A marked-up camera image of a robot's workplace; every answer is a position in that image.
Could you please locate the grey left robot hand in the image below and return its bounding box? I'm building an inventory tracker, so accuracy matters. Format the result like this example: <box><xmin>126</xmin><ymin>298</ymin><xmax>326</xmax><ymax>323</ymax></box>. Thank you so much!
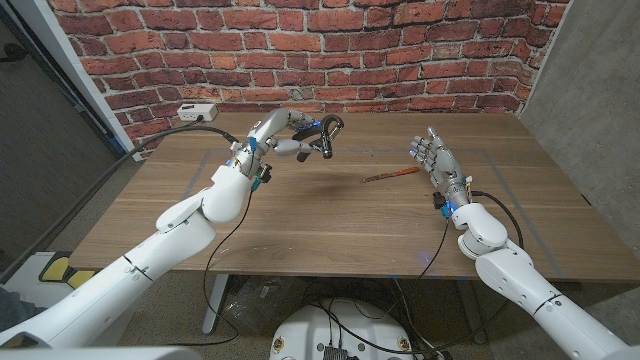
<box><xmin>230</xmin><ymin>107</ymin><xmax>331</xmax><ymax>179</ymax></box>

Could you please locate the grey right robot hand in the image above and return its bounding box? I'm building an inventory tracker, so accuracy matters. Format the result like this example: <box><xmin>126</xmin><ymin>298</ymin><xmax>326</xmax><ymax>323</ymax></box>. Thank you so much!
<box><xmin>409</xmin><ymin>125</ymin><xmax>474</xmax><ymax>209</ymax></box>

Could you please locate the black grip strengthener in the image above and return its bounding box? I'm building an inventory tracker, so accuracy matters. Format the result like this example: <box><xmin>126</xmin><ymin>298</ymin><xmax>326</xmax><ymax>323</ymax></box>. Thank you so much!
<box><xmin>292</xmin><ymin>114</ymin><xmax>345</xmax><ymax>163</ymax></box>

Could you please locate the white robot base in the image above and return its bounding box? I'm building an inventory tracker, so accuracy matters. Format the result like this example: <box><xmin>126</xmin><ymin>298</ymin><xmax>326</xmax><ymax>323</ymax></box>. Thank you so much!
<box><xmin>268</xmin><ymin>298</ymin><xmax>416</xmax><ymax>360</ymax></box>

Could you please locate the white power strip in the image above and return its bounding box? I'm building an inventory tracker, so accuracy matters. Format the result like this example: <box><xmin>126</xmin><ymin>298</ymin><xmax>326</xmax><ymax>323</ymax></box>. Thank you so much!
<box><xmin>176</xmin><ymin>102</ymin><xmax>219</xmax><ymax>123</ymax></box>

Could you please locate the grey table leg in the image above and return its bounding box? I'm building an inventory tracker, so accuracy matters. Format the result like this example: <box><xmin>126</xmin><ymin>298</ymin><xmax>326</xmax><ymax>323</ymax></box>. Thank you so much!
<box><xmin>202</xmin><ymin>273</ymin><xmax>231</xmax><ymax>335</ymax></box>
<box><xmin>454</xmin><ymin>279</ymin><xmax>489</xmax><ymax>345</ymax></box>

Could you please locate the clear plastic bag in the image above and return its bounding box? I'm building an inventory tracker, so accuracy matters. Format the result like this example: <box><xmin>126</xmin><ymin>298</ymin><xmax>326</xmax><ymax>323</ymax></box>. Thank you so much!
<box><xmin>222</xmin><ymin>275</ymin><xmax>296</xmax><ymax>334</ymax></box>

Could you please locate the yellow pad with black rim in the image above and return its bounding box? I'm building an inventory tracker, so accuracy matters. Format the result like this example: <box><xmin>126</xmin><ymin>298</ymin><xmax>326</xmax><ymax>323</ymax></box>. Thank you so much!
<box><xmin>38</xmin><ymin>254</ymin><xmax>72</xmax><ymax>284</ymax></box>
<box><xmin>67</xmin><ymin>269</ymin><xmax>96</xmax><ymax>291</ymax></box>

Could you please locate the white robot torso edge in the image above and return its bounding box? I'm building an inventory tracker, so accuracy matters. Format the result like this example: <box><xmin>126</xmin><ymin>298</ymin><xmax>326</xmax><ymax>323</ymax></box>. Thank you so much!
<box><xmin>0</xmin><ymin>346</ymin><xmax>204</xmax><ymax>360</ymax></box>

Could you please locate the person's leg in jeans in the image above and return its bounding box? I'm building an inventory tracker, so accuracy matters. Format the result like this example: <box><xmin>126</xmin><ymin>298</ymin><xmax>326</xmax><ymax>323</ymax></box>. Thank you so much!
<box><xmin>0</xmin><ymin>285</ymin><xmax>49</xmax><ymax>331</ymax></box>

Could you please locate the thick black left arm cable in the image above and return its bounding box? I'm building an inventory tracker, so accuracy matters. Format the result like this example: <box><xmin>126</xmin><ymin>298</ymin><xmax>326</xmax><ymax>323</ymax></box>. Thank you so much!
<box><xmin>0</xmin><ymin>124</ymin><xmax>240</xmax><ymax>284</ymax></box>

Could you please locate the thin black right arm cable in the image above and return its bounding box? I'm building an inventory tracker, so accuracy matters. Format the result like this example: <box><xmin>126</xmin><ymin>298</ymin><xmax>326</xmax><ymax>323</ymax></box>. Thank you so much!
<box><xmin>417</xmin><ymin>216</ymin><xmax>451</xmax><ymax>281</ymax></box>

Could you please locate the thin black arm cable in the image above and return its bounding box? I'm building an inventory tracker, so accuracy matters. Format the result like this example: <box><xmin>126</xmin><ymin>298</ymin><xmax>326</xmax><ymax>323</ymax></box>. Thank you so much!
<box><xmin>417</xmin><ymin>216</ymin><xmax>451</xmax><ymax>281</ymax></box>
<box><xmin>164</xmin><ymin>189</ymin><xmax>254</xmax><ymax>347</ymax></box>

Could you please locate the black power strip cable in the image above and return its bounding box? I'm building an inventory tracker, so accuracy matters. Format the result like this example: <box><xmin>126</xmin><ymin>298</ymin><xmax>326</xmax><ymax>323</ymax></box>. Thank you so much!
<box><xmin>167</xmin><ymin>115</ymin><xmax>205</xmax><ymax>134</ymax></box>

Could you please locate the printed brick wall backdrop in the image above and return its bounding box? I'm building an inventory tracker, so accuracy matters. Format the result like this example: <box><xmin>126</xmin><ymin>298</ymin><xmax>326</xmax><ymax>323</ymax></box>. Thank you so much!
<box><xmin>47</xmin><ymin>0</ymin><xmax>574</xmax><ymax>159</ymax></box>

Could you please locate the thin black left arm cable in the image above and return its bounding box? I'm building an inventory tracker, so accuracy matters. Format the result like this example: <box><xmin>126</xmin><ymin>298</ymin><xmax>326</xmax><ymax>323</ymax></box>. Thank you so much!
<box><xmin>164</xmin><ymin>189</ymin><xmax>254</xmax><ymax>347</ymax></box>

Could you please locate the white door frame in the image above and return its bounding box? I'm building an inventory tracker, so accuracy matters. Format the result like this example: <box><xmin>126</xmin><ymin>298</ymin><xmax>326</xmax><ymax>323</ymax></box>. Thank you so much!
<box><xmin>9</xmin><ymin>0</ymin><xmax>144</xmax><ymax>162</ymax></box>

